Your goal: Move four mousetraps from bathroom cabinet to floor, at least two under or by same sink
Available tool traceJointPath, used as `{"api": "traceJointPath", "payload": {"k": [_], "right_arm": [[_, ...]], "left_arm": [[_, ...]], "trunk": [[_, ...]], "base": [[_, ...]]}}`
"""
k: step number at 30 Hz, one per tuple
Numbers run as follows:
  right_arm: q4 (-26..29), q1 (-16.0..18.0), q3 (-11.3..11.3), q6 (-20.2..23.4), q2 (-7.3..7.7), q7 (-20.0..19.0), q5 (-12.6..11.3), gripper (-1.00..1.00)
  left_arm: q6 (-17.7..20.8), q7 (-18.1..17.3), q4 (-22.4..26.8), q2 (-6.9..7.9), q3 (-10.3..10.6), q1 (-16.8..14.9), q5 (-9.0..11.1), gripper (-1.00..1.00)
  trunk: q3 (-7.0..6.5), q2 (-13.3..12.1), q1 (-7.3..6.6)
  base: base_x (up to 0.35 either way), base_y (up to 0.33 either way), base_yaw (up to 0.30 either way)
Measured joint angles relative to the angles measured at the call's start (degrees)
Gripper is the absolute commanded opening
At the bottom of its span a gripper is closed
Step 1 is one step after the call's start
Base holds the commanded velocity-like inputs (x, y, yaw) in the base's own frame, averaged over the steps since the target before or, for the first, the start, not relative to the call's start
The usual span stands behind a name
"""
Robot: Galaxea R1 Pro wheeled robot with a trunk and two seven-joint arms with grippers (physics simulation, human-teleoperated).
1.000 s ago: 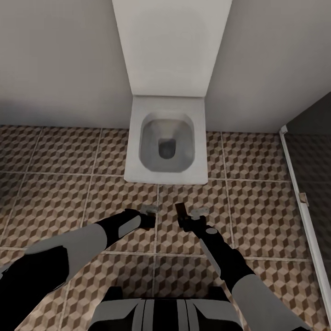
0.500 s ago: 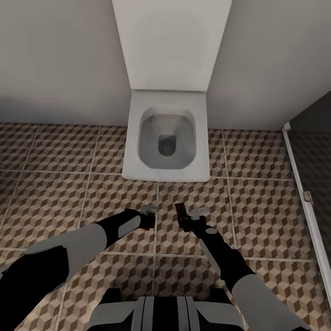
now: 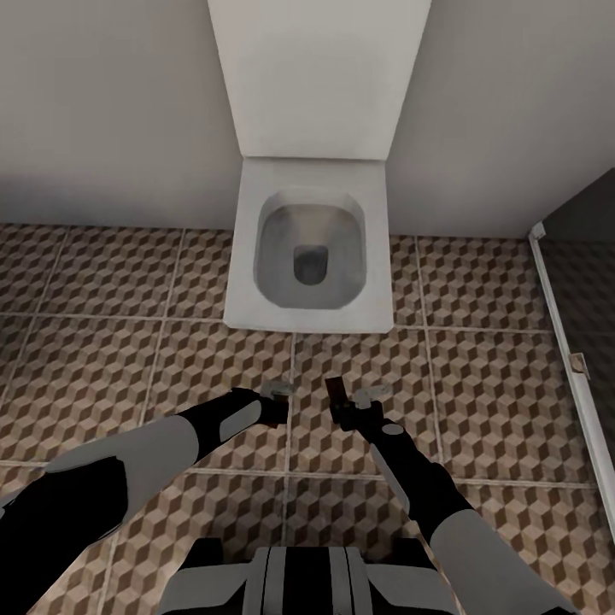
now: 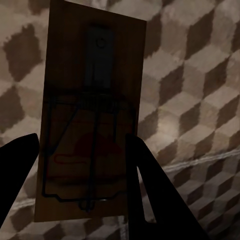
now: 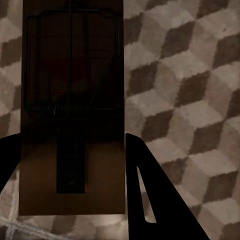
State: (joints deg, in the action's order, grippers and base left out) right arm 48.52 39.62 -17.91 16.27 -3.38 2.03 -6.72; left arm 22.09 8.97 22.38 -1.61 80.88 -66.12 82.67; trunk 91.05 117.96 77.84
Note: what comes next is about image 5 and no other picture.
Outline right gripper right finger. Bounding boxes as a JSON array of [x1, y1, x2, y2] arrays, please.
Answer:
[[125, 133, 210, 240]]

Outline mousetrap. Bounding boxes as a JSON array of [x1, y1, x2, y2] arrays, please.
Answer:
[[18, 0, 126, 216]]

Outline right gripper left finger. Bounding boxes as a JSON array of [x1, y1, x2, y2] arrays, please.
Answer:
[[0, 133, 21, 193]]

